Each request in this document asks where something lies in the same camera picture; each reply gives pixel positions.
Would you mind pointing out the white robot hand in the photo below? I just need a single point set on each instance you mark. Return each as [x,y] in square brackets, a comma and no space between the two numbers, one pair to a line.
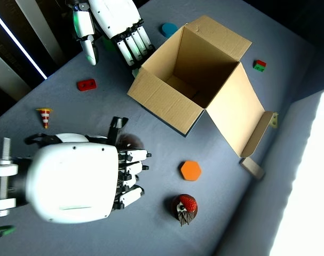
[111,16]
[71,181]

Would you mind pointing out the white frame beam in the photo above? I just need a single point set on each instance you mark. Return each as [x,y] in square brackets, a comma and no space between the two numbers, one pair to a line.
[41,29]
[7,74]

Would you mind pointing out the teal round block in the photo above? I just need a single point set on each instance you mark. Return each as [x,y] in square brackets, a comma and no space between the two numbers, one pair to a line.
[169,29]

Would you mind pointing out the red block with two holes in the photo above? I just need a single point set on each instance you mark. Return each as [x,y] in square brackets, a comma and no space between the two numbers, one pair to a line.
[86,85]

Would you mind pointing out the striped toy traffic cone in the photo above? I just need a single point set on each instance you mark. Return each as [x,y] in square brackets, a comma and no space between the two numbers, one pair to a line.
[45,117]

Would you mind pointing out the blue-grey table cloth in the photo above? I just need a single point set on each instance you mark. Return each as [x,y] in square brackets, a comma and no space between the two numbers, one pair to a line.
[97,106]

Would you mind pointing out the open cardboard box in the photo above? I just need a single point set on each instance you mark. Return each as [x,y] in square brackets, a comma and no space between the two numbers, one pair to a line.
[164,96]

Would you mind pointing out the orange hexagon block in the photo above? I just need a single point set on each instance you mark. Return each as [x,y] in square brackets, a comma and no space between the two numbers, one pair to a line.
[191,170]

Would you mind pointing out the toy chocolate cake with strawberry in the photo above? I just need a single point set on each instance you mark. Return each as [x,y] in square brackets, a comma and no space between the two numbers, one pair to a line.
[185,208]

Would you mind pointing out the white light strip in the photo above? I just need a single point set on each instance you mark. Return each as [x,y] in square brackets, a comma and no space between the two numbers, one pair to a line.
[17,41]

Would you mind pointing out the grey wooden block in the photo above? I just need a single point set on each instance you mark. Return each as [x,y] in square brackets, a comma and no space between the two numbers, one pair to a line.
[252,168]

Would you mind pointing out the small pale yellow block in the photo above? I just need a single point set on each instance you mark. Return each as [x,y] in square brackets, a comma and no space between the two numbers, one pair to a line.
[274,120]

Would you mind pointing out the red and green block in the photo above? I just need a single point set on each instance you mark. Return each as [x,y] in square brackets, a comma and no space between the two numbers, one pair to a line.
[259,66]

